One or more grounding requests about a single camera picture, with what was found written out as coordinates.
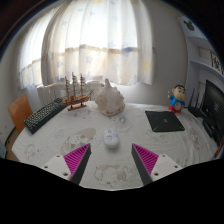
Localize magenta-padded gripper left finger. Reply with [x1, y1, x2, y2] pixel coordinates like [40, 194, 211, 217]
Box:
[42, 143, 92, 186]

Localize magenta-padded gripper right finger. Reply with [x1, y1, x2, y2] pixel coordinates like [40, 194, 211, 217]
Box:
[131, 143, 184, 186]

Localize white cartoon-print computer mouse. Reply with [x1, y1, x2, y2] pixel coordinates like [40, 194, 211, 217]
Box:
[103, 128, 120, 149]

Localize black mouse pad green lines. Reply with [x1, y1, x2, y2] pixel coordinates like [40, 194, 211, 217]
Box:
[144, 110, 186, 133]

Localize white cartoon-print tablecloth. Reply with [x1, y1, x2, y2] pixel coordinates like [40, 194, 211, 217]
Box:
[11, 100, 219, 192]

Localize black computer keyboard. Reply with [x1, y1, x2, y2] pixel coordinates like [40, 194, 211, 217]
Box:
[23, 97, 68, 135]

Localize wooden model sailing ship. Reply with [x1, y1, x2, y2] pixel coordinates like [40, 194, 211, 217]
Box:
[62, 71, 94, 112]

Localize cartoon boy figurine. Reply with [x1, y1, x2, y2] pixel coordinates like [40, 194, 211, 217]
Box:
[167, 84, 187, 114]

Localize large white conch shell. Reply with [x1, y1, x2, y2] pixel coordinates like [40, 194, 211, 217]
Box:
[95, 78, 126, 117]

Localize black router with antennas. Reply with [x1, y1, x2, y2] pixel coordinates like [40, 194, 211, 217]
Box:
[187, 87, 206, 118]

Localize black box device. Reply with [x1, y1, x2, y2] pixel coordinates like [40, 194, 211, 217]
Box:
[202, 116, 218, 138]

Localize white radiator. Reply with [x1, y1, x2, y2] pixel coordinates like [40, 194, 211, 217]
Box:
[36, 79, 104, 107]

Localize orange wooden chair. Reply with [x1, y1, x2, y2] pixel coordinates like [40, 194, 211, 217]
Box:
[4, 93, 34, 162]

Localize black computer monitor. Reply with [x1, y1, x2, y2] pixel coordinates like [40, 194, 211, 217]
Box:
[201, 79, 224, 134]

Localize white star-print curtain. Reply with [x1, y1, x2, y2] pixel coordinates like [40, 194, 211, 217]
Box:
[18, 0, 154, 90]

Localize white wall shelf unit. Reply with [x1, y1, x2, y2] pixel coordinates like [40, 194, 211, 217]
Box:
[178, 14, 224, 101]

